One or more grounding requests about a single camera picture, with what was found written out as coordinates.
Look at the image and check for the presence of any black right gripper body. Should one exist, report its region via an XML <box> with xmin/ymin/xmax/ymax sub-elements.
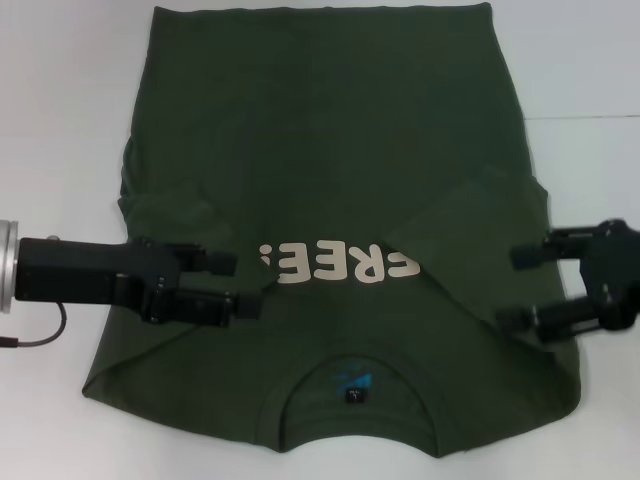
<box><xmin>578</xmin><ymin>217</ymin><xmax>640</xmax><ymax>332</ymax></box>

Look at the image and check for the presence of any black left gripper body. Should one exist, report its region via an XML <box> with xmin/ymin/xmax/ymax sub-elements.
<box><xmin>14</xmin><ymin>237</ymin><xmax>182</xmax><ymax>325</ymax></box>

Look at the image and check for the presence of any dark green FREE t-shirt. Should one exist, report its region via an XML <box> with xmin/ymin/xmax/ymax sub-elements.
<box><xmin>79</xmin><ymin>2</ymin><xmax>581</xmax><ymax>444</ymax></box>

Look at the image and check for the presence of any left arm connector cable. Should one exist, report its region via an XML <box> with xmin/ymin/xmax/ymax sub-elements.
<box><xmin>0</xmin><ymin>301</ymin><xmax>70</xmax><ymax>350</ymax></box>

